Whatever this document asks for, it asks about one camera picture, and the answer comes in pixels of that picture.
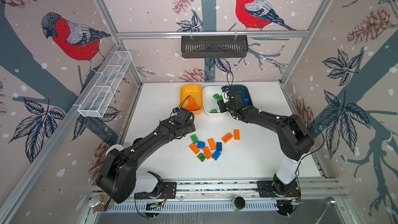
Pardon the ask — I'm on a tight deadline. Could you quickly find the yellow plastic bin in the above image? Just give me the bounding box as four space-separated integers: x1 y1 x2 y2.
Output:
180 84 204 115

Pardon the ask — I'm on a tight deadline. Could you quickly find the orange lego brick upright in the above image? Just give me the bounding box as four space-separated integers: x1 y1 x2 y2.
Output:
203 146 212 160

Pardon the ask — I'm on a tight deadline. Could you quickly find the glass jar with lid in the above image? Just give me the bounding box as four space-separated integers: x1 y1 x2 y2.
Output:
88 194 115 212

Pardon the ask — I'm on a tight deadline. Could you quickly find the white ceramic mug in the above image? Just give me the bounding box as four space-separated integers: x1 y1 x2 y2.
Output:
105 144 123 156

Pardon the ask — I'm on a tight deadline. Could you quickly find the black hanging wire basket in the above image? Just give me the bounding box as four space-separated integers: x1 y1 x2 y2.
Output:
181 35 249 59

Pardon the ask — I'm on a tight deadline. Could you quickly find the blue lego brick low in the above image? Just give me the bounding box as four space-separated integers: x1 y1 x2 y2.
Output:
212 150 221 161

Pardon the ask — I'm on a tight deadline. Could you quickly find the orange lego brick studs up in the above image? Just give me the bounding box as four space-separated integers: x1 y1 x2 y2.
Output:
208 139 217 151

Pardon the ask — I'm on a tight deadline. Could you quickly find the dark teal plastic bin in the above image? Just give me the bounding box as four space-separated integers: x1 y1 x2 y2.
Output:
230 85 253 106

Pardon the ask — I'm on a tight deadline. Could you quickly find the white wire mesh basket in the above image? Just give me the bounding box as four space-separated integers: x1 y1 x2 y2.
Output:
78 51 132 118

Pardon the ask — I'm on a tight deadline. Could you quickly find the orange lego brick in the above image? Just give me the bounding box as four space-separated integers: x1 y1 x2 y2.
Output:
203 146 212 160
188 96 196 107
222 133 234 144
234 129 240 141
189 143 200 155
186 105 201 112

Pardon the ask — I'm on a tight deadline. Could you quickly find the green lego brick bottom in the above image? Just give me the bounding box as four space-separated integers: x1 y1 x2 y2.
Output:
197 153 206 162

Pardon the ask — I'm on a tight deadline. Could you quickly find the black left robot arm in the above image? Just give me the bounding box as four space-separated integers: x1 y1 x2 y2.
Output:
96 107 196 203

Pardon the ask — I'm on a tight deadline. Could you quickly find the white plastic bin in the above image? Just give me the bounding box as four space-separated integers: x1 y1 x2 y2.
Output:
203 86 227 117

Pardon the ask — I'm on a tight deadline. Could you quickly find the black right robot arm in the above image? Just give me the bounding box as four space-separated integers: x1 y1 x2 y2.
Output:
217 86 315 197

